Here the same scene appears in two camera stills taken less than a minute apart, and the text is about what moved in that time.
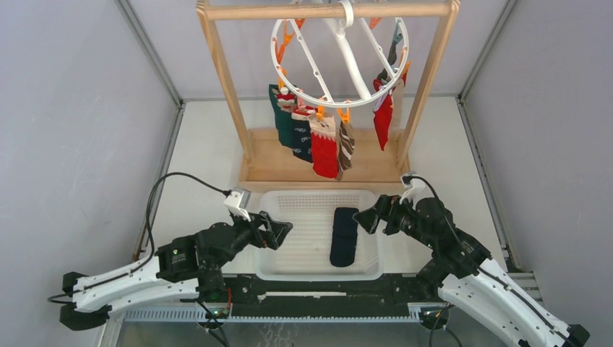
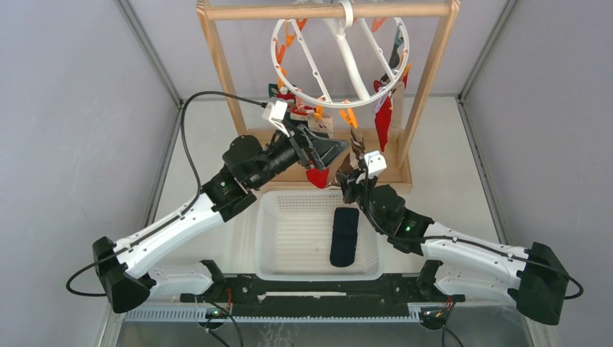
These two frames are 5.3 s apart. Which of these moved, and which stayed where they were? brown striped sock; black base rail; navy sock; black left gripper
Moved: brown striped sock; black left gripper
Stayed: navy sock; black base rail
